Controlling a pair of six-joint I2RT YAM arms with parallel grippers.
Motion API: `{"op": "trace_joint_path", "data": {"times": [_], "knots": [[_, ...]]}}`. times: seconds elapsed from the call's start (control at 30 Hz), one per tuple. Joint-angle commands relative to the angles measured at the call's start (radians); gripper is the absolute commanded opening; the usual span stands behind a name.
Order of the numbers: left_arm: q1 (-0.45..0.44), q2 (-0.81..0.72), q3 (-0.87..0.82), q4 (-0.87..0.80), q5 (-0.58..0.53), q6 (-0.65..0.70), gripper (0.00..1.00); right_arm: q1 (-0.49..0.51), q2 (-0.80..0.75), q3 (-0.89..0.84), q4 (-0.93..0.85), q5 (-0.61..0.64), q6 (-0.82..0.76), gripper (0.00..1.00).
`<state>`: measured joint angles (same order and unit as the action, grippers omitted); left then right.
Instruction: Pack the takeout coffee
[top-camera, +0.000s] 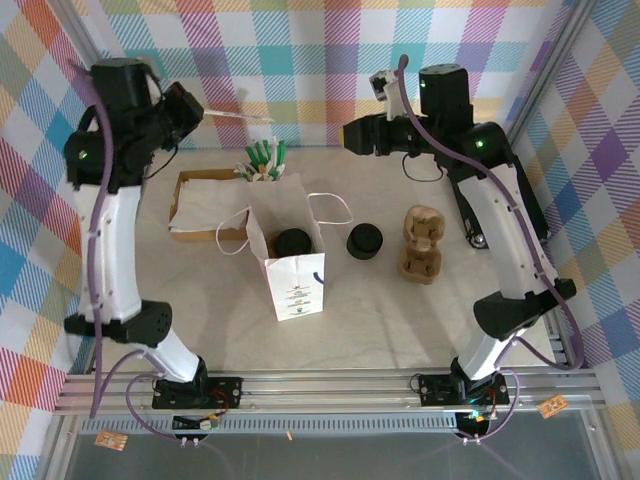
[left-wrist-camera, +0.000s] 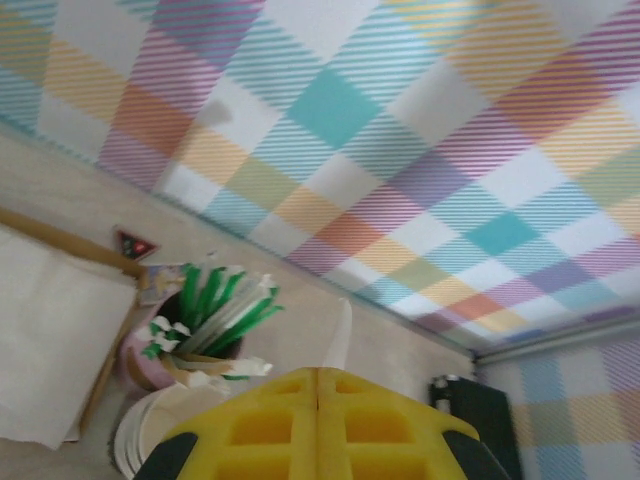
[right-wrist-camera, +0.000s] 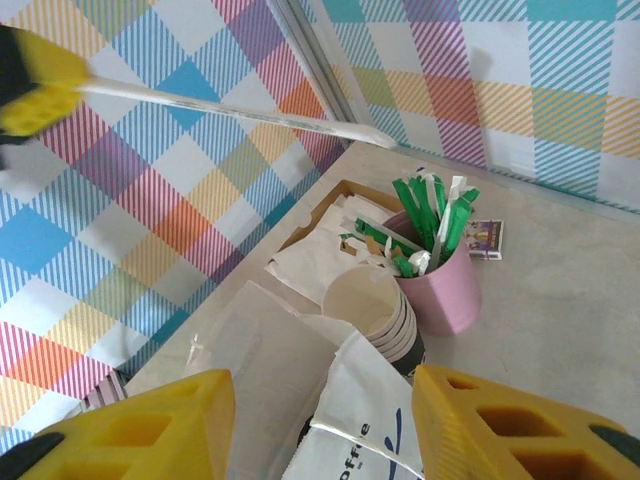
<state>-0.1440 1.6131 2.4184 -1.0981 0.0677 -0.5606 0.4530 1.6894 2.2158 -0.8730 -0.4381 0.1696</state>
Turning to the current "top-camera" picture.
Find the white wrapped stirrer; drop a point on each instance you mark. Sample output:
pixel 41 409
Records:
pixel 242 170
pixel 265 175

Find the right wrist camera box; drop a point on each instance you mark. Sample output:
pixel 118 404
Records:
pixel 382 82

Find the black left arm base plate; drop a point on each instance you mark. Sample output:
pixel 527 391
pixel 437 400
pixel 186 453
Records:
pixel 230 392

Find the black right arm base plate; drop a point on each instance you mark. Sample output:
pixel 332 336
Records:
pixel 430 390

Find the aluminium frame rail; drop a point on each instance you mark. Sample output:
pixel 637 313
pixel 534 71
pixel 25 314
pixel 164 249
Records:
pixel 325 395

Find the green wrapped straw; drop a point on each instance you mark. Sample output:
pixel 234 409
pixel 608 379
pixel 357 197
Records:
pixel 252 154
pixel 261 152
pixel 281 152

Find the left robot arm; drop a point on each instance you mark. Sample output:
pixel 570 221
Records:
pixel 117 250

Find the black white lidded coffee cup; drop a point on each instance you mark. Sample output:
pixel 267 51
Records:
pixel 292 242

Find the white paper straw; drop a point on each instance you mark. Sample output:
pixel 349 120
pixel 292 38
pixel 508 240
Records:
pixel 240 116

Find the orange marker tag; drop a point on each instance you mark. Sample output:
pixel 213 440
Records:
pixel 552 407
pixel 110 441

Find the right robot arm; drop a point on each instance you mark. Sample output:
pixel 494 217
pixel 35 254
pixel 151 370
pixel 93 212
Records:
pixel 500 240

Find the small black controller board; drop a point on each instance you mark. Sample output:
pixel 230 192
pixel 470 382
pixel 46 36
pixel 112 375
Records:
pixel 192 422
pixel 475 417

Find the aluminium frame post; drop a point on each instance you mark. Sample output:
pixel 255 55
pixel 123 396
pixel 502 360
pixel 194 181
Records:
pixel 544 75
pixel 80 25

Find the white paper takeout bag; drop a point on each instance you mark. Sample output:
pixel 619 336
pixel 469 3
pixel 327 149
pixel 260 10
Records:
pixel 295 300

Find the stack of brown cup carriers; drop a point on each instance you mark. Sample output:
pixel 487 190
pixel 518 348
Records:
pixel 420 265

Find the brown cardboard napkin tray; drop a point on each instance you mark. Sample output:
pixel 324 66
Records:
pixel 210 236

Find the black hard case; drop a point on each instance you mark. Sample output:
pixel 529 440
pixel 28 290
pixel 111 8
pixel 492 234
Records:
pixel 462 215

